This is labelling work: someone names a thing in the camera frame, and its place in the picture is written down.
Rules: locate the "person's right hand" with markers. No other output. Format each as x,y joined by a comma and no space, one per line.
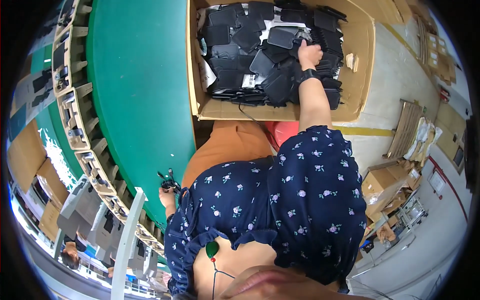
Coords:
310,56

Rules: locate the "person's left hand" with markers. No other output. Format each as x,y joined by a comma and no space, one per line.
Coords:
166,197

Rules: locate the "person's right fingers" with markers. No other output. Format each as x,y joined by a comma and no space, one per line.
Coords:
304,44

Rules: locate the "person's left fingers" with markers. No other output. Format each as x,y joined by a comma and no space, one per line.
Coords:
165,190

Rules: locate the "black wrist band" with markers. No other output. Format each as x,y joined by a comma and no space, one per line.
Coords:
308,76

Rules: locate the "large cardboard carton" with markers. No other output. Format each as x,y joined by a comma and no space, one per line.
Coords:
360,45

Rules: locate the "heap of black pouches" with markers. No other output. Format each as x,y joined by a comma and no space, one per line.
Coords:
243,56

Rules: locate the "person's legs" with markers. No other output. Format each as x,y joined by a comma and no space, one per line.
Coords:
228,144

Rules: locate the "red plastic stool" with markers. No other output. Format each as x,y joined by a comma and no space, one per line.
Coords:
279,132

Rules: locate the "green conveyor belt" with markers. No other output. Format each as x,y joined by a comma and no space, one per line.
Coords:
142,93

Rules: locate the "white paper sheet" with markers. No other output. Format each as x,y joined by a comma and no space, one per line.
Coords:
207,74

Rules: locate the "row of cardboard trays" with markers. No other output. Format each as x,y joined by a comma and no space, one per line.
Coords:
77,112

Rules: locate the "wooden pallet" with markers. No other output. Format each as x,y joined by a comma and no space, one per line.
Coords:
405,129

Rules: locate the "stack of flat cartons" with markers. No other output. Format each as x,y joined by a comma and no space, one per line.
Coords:
437,56

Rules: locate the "brown cartons stack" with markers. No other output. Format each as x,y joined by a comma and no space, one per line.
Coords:
33,168

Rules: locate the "person's body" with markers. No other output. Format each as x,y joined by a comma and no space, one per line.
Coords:
300,195

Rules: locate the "red fire extinguisher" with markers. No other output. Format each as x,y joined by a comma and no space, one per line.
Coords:
444,94

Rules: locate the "heap of white foam sheets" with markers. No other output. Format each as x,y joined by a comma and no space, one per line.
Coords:
422,138

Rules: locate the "heap of cardboard boxes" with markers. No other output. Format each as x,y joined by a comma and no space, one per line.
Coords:
386,187

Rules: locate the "white metal post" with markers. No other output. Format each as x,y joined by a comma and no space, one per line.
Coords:
127,243

